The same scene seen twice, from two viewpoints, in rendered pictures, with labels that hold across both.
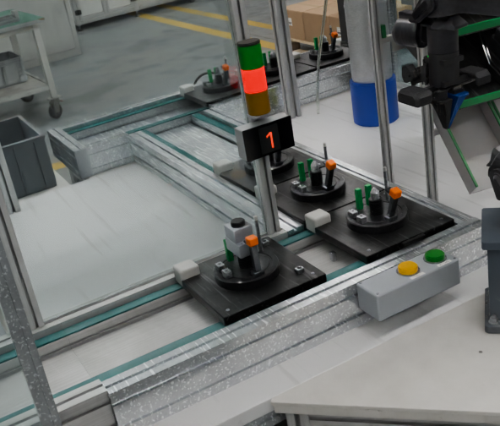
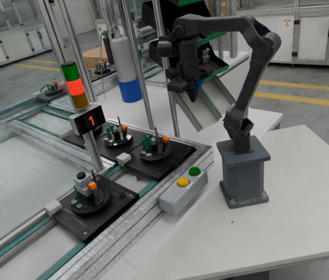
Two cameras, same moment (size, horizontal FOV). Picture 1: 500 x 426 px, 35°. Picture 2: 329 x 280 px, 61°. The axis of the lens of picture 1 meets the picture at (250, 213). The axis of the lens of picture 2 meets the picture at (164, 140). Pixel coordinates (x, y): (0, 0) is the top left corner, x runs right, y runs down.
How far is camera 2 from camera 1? 0.65 m
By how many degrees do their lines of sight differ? 18
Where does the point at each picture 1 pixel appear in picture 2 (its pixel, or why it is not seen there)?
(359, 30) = (119, 57)
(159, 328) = (41, 251)
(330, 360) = (152, 246)
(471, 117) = not seen: hidden behind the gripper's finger
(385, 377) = (188, 252)
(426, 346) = (202, 224)
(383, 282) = (172, 193)
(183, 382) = not seen: outside the picture
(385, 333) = (177, 220)
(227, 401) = not seen: outside the picture
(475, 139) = (194, 104)
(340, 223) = (136, 159)
